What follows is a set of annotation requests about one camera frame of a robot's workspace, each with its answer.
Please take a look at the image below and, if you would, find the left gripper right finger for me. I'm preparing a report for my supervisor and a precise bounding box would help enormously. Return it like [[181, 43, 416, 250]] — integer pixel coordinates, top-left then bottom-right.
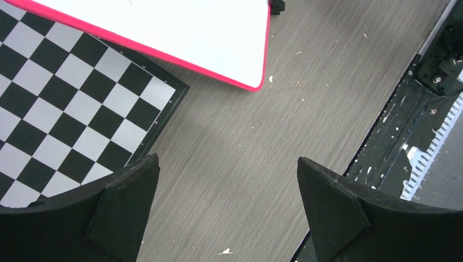
[[297, 157, 462, 261]]

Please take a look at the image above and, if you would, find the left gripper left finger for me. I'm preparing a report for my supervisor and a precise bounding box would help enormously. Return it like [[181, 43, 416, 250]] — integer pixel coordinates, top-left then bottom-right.
[[1, 154, 160, 261]]

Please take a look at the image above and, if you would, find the black white chessboard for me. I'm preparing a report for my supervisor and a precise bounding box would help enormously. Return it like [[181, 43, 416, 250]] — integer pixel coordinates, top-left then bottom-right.
[[1, 1, 188, 208]]

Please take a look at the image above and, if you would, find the pink framed whiteboard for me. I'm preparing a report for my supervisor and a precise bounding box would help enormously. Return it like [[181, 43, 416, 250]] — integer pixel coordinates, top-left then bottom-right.
[[11, 0, 270, 92]]

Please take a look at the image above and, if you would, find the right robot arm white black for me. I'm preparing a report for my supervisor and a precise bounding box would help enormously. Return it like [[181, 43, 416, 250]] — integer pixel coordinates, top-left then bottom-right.
[[416, 1, 462, 96]]

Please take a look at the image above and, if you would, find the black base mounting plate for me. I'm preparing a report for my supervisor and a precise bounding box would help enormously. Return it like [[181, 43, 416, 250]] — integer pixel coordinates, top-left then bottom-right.
[[292, 55, 452, 261]]

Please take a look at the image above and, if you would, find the white slotted cable duct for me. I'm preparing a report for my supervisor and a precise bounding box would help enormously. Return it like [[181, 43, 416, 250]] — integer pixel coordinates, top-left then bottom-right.
[[400, 92, 462, 201]]

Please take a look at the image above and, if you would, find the black wire whiteboard stand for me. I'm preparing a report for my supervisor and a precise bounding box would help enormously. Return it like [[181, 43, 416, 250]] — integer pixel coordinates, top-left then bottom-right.
[[270, 0, 286, 15]]

